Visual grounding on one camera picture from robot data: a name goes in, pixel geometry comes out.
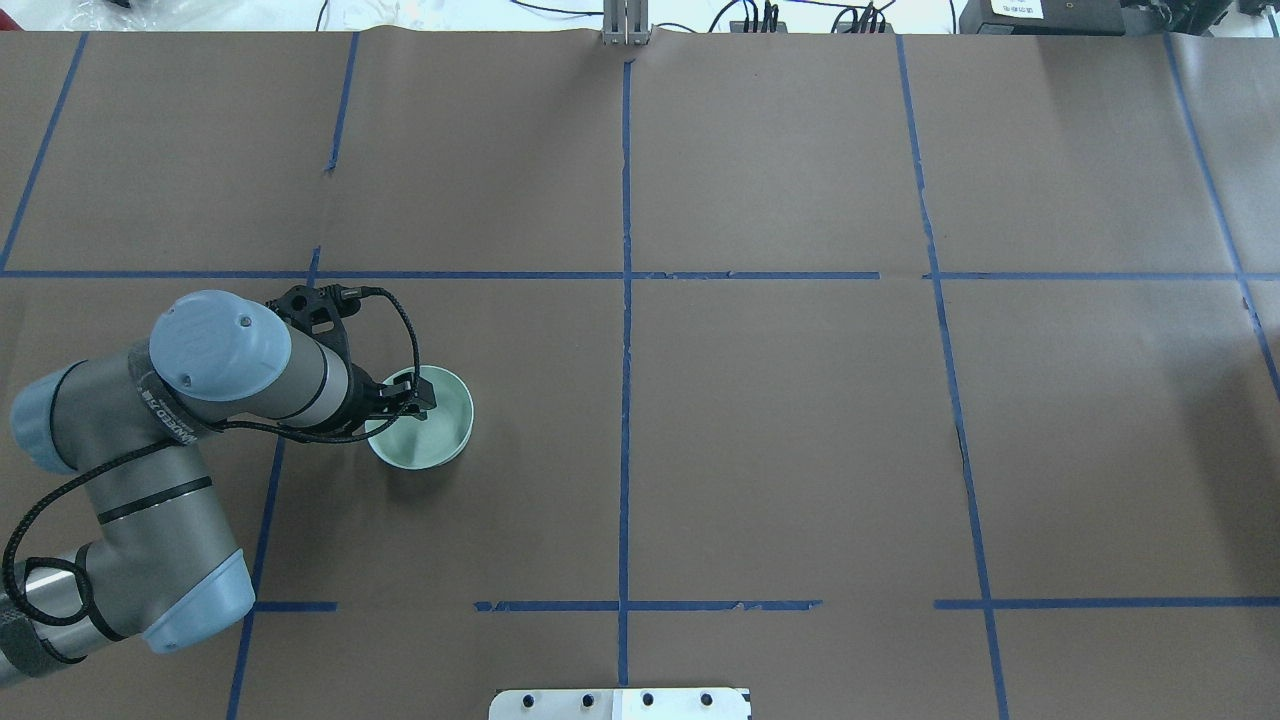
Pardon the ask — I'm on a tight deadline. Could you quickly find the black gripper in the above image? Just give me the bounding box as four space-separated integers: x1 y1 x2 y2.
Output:
346 368 436 430

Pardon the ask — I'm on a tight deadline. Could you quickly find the mint green bowl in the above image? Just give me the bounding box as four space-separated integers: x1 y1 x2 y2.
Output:
367 365 475 471

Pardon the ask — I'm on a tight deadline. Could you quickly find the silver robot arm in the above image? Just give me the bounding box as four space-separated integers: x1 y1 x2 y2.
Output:
3 284 436 687

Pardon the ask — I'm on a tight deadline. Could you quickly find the black computer box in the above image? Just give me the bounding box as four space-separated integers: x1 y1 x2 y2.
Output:
957 1 1126 36

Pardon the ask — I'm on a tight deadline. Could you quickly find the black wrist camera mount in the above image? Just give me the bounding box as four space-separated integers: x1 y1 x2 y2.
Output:
264 284 365 359

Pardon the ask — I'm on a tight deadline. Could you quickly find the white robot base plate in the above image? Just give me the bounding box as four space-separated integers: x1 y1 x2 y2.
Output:
488 687 753 719

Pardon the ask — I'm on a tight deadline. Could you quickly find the aluminium frame post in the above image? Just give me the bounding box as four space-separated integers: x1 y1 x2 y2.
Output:
602 0 653 46

